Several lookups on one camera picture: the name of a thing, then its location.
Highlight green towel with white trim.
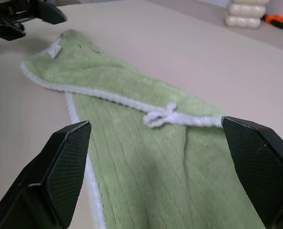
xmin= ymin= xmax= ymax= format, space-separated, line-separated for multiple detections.
xmin=20 ymin=30 xmax=266 ymax=229

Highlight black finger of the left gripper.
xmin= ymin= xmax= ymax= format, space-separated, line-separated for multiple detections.
xmin=33 ymin=1 xmax=68 ymax=25
xmin=0 ymin=20 xmax=26 ymax=41

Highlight orange and black pliers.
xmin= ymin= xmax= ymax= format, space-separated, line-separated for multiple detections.
xmin=262 ymin=14 xmax=283 ymax=31

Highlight white bubble plant pot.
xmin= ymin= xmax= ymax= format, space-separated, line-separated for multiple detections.
xmin=224 ymin=0 xmax=271 ymax=30

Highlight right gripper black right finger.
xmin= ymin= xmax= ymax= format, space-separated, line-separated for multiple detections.
xmin=221 ymin=116 xmax=283 ymax=229

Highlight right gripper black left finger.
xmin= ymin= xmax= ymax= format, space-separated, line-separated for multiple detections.
xmin=0 ymin=120 xmax=92 ymax=229

